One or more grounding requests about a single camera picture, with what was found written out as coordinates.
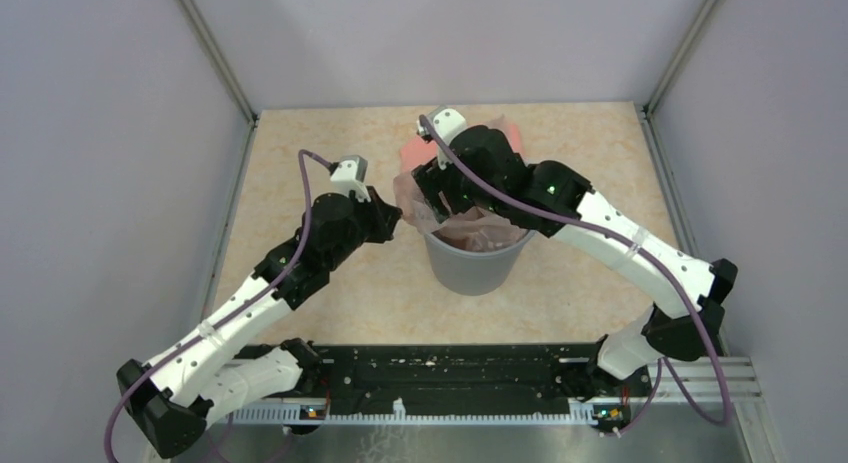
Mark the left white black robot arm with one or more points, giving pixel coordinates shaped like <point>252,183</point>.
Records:
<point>177,395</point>

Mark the grey plastic trash bin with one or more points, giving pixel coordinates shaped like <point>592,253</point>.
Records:
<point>472,273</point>

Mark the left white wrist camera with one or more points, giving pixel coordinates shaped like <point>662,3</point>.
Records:
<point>348,178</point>

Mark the white toothed cable strip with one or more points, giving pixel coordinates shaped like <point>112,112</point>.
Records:
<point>294,414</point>

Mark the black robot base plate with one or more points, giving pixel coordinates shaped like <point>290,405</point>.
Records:
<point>462,380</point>

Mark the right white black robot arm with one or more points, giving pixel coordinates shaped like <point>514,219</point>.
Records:
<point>475,167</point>

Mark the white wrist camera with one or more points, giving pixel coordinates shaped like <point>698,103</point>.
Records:
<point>440,126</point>
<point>348,178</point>

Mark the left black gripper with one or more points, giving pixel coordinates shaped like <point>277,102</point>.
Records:
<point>385,216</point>

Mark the pink cloth towel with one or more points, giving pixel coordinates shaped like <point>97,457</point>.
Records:
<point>416,152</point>

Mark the translucent pink trash bag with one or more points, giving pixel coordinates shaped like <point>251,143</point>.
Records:
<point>477,230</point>

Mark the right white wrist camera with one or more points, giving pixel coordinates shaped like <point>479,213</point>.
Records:
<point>440,126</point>

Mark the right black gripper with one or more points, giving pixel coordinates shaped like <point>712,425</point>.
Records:
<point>432,181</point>

